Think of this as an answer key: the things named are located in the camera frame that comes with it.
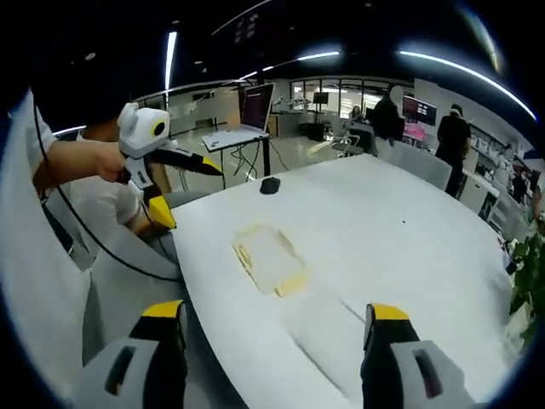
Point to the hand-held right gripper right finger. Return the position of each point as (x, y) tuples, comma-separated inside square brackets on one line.
[(396, 366)]

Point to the green potted plant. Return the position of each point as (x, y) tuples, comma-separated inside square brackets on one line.
[(528, 277)]

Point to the black computer mouse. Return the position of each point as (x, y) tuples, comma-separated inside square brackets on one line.
[(270, 186)]

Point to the black wall screen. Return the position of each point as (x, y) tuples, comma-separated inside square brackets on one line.
[(321, 98)]

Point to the open white laptop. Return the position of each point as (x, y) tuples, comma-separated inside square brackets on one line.
[(249, 119)]

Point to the white office chair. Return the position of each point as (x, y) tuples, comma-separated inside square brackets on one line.
[(347, 144)]

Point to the clear plastic food container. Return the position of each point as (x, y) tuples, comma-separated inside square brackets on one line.
[(270, 257)]

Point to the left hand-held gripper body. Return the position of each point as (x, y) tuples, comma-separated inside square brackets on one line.
[(142, 128)]

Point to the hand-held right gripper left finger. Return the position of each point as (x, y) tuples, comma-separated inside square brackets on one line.
[(140, 370)]

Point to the person's left hand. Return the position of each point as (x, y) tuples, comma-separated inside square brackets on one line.
[(111, 164)]

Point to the grey chair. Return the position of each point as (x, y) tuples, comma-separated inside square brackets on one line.
[(421, 166)]

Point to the computer monitor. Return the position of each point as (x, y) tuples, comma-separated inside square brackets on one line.
[(420, 111)]

